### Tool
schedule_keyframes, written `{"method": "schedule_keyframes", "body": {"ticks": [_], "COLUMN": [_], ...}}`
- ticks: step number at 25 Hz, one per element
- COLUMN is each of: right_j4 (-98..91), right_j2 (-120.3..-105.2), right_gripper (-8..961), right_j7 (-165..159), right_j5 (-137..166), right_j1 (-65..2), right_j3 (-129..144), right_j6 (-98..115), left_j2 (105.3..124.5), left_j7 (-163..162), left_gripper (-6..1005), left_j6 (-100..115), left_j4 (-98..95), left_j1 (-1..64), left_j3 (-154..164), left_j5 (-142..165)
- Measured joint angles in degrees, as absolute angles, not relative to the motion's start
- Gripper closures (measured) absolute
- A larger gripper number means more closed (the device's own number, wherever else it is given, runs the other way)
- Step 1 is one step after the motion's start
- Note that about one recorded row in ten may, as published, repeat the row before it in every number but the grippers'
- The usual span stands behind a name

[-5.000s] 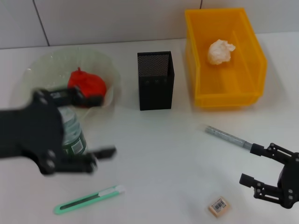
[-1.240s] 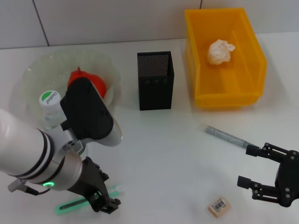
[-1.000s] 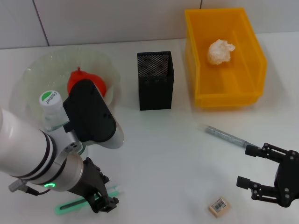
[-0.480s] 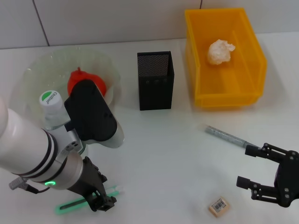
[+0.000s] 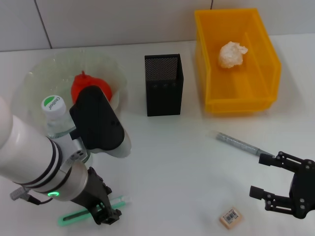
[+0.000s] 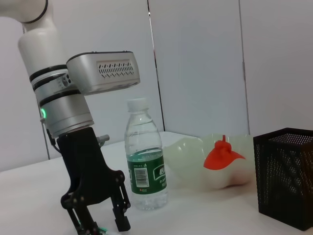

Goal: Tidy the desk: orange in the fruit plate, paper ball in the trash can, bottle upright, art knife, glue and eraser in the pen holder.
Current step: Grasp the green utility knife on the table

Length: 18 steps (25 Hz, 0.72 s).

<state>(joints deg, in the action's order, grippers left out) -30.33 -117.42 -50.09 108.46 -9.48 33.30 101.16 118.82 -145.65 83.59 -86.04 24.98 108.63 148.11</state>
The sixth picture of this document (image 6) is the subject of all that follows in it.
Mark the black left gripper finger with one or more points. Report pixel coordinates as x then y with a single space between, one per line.
80 215
121 210

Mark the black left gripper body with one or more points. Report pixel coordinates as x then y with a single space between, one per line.
85 166

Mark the clear green-label water bottle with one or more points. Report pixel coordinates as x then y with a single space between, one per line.
146 151

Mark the orange-red toy orange fruit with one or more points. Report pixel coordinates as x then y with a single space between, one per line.
220 159

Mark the wavy clear glass fruit plate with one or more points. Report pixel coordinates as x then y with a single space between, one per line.
188 166

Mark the black mesh pen holder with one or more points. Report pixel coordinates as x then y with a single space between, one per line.
283 183

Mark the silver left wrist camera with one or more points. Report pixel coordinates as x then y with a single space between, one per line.
105 73

